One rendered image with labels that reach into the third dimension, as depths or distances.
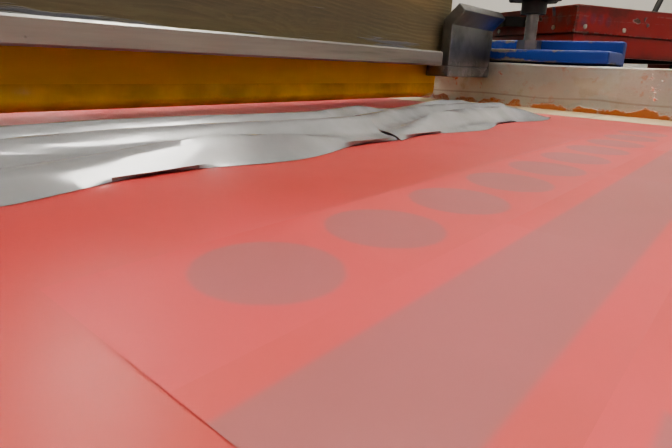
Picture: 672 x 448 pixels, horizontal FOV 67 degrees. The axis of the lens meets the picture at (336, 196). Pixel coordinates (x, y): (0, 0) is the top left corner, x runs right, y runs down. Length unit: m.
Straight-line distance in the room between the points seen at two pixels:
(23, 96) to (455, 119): 0.19
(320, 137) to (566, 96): 0.30
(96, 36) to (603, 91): 0.35
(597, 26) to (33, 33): 1.01
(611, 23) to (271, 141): 1.01
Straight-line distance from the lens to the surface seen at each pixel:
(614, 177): 0.17
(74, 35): 0.21
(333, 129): 0.19
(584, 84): 0.44
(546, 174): 0.16
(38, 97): 0.23
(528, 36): 0.48
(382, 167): 0.15
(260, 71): 0.29
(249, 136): 0.16
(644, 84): 0.43
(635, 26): 1.18
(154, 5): 0.24
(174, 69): 0.26
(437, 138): 0.22
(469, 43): 0.43
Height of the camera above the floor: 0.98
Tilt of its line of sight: 15 degrees down
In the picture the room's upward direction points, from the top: 3 degrees clockwise
